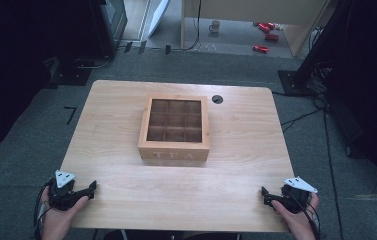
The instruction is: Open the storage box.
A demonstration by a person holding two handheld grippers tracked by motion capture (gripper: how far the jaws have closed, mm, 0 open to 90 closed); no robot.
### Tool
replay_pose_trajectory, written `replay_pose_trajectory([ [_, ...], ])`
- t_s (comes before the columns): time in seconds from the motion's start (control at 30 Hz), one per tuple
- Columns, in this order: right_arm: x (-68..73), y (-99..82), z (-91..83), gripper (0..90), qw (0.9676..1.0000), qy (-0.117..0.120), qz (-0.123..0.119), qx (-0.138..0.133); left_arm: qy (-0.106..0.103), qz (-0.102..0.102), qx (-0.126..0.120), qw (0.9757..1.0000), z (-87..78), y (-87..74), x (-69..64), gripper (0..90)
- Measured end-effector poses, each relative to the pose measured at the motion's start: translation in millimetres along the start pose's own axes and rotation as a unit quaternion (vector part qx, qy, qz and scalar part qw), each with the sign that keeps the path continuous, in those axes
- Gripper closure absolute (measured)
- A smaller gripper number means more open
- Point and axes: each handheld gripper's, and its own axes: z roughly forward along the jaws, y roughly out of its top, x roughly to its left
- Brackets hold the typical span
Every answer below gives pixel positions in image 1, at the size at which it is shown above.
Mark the dark curtain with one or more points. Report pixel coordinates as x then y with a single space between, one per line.
372 83
12 66

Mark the black stand base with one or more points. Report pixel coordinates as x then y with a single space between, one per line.
71 75

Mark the black cabinet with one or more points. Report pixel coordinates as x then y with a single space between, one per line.
111 23

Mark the white board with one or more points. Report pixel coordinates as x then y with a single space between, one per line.
158 16

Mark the wooden compartment box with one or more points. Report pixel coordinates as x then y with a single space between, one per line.
174 150

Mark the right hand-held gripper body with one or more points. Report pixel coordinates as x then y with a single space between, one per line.
295 196

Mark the red can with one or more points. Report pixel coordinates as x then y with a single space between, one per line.
265 26
271 37
260 49

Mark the person's left hand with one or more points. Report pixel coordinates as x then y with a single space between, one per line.
56 221

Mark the grey mug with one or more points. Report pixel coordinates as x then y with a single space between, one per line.
214 26

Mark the person's right hand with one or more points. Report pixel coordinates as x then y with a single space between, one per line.
297 223

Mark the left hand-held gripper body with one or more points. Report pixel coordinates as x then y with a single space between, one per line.
62 195

